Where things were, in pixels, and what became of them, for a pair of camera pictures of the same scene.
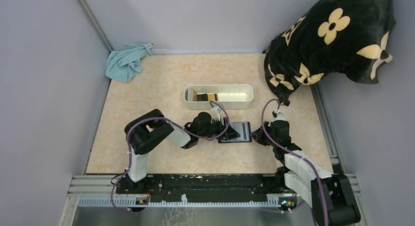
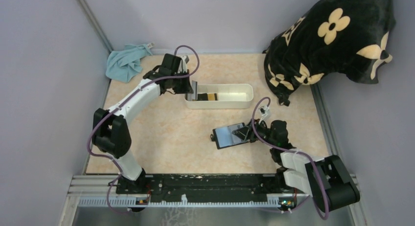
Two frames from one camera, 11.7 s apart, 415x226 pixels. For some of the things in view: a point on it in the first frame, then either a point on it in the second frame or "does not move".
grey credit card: x=242 y=128 to x=194 y=87
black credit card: x=202 y=97 does not move
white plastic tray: x=229 y=96 does not move
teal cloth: x=122 y=65 does not move
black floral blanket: x=348 y=32 does not move
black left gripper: x=223 y=130 to x=187 y=86
